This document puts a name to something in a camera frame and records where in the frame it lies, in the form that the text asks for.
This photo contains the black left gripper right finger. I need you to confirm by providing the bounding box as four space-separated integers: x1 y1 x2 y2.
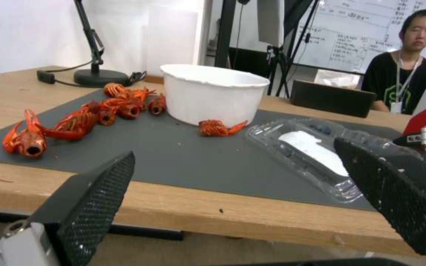
333 137 426 256

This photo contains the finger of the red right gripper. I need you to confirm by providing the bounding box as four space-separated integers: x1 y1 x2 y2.
401 104 426 137

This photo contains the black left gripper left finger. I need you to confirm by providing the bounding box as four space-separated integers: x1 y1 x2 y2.
0 151 136 266

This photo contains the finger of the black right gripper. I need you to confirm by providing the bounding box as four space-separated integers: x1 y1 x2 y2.
393 134 426 151

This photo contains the clear plastic takeout container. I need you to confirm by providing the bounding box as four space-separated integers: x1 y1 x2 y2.
243 117 425 205

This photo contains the person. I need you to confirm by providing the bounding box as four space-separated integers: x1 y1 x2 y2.
360 8 426 115

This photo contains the long red crayfish body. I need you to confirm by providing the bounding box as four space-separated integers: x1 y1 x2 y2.
34 100 102 142

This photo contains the red crayfish shell with claws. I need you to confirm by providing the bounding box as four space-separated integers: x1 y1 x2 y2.
1 109 48 159

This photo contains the dark laptop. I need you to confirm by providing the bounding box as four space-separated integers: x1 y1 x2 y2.
290 79 378 119

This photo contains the white paper napkin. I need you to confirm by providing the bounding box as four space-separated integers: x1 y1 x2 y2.
277 131 350 178

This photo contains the dark grey table mat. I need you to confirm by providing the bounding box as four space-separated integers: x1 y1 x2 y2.
0 88 421 213

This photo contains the whiteboard with writing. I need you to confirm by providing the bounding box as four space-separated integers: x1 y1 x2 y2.
227 0 426 74

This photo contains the red crayfish tail shell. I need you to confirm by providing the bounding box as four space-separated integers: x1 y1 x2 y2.
103 82 126 98

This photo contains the red crayfish legs piece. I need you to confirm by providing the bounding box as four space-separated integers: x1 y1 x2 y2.
124 86 159 103

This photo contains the black desk lamp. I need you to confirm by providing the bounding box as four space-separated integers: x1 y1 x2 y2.
72 0 131 88

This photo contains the curled red crayfish shell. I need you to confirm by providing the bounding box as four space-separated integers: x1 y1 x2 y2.
197 119 249 137

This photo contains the white round plastic tub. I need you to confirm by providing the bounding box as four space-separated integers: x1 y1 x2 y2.
160 64 271 126

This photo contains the black light stand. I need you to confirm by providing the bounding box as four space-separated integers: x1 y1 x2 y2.
215 0 319 69

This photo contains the black camera tripod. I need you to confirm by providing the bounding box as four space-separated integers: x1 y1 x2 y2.
266 44 292 98

